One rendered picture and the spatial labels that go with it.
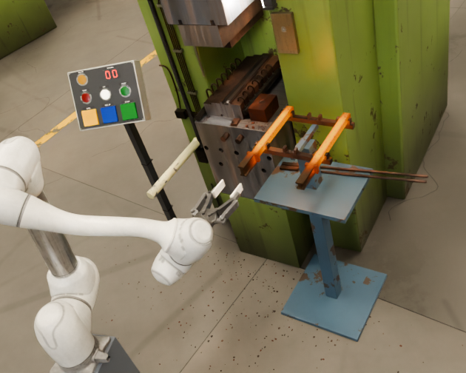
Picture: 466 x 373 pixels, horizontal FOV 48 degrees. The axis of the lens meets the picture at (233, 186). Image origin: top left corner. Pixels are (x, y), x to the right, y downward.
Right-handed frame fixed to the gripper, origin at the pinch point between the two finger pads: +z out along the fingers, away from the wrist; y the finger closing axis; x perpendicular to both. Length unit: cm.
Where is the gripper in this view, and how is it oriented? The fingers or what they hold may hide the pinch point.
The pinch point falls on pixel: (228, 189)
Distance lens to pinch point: 182.3
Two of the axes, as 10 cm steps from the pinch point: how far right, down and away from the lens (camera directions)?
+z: 5.0, -6.5, 5.7
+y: 8.3, 1.8, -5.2
